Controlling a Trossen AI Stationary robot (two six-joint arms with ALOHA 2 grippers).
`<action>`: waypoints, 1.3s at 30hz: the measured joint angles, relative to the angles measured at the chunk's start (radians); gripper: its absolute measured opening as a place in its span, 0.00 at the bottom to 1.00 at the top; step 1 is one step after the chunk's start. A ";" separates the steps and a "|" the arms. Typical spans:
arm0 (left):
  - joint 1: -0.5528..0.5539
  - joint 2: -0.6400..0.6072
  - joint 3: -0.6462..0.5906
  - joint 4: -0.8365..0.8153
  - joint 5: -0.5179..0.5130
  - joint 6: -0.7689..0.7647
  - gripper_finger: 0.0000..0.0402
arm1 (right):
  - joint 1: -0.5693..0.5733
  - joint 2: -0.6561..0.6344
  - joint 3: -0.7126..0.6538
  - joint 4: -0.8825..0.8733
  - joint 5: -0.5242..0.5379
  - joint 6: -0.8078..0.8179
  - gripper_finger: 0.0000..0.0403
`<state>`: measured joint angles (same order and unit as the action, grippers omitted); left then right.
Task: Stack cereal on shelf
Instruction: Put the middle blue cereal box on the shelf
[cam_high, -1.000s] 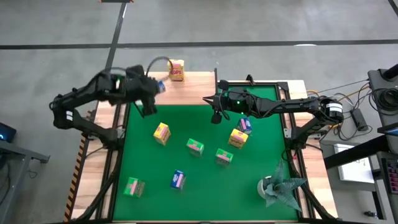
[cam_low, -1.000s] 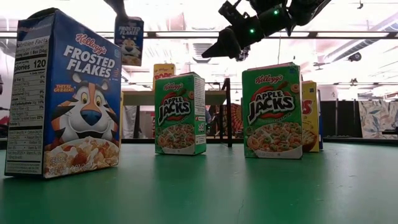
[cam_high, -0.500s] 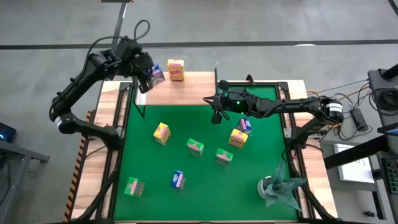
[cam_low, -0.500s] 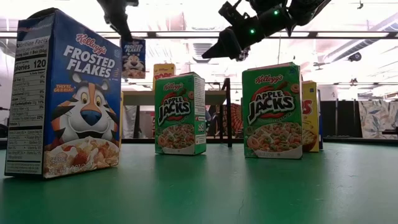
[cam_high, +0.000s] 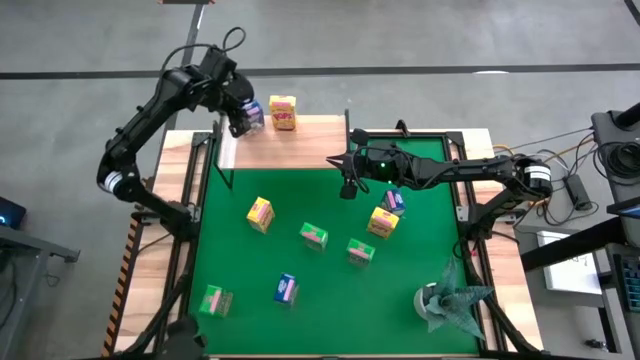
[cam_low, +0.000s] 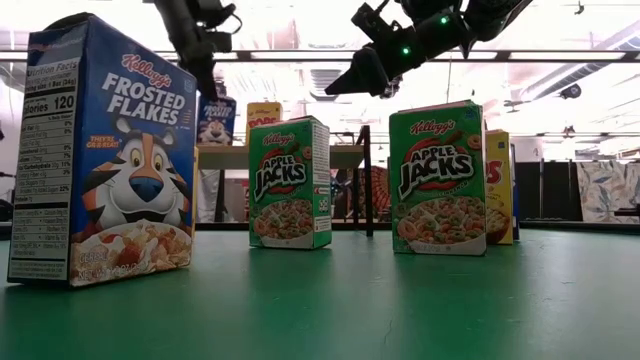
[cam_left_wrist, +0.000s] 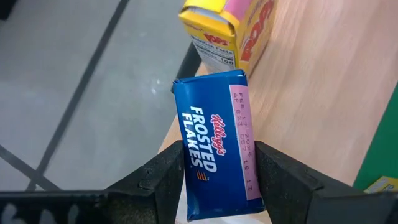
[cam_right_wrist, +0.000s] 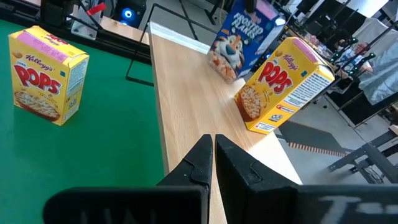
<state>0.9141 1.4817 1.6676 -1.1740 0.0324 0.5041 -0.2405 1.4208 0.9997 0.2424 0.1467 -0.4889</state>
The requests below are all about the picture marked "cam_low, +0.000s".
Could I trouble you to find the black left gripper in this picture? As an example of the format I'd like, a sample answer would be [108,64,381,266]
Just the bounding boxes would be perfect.
[152,0,236,100]

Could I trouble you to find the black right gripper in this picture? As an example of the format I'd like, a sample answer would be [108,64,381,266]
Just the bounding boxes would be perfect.
[324,0,474,98]

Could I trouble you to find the blue Frosted Flakes cereal box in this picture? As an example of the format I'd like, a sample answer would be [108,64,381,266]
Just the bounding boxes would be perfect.
[509,143,521,242]
[7,14,198,289]
[197,96,238,147]

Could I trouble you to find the green Apple Jacks cereal box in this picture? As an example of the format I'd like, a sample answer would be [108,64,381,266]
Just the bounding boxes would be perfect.
[388,99,487,257]
[248,115,333,250]

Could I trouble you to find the wooden shelf black metal legs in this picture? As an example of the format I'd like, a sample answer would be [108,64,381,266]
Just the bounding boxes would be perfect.
[196,124,375,238]

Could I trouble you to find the ceiling air vent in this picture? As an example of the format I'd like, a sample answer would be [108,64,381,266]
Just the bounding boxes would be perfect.
[308,68,342,101]

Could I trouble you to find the orange striped cloth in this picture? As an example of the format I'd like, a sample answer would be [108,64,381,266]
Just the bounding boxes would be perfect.
[372,166,392,222]

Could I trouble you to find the white hanging cloth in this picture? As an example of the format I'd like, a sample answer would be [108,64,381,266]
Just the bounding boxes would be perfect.
[197,169,221,224]

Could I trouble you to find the dark rounded fixture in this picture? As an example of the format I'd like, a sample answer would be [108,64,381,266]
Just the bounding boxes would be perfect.
[43,11,96,32]

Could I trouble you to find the overhead light bar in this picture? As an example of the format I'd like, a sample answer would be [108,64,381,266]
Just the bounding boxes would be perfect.
[0,48,640,64]

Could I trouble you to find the black partition panel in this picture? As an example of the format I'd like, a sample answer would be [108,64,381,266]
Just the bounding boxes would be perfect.
[518,159,584,222]

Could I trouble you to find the green table mat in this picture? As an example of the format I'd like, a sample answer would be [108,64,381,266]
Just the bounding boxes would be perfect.
[0,227,640,360]

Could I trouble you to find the leaf pattern curtain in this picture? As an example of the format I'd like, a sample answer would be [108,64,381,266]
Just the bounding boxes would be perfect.
[576,160,640,225]

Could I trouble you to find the ceiling air duct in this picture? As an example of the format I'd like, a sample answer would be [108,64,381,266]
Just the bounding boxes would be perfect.
[517,22,640,101]

